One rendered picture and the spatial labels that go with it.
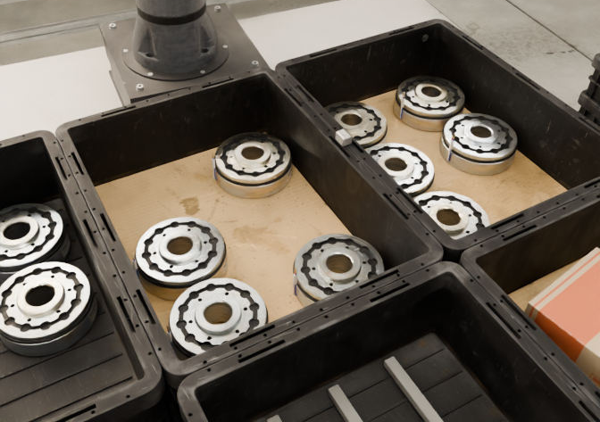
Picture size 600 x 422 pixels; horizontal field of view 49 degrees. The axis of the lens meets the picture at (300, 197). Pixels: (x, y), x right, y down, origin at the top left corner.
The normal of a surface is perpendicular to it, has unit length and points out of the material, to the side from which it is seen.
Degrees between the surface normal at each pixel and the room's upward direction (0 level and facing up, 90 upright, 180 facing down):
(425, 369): 0
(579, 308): 0
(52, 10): 0
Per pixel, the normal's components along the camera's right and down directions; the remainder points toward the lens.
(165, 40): -0.01, 0.46
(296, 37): 0.02, -0.73
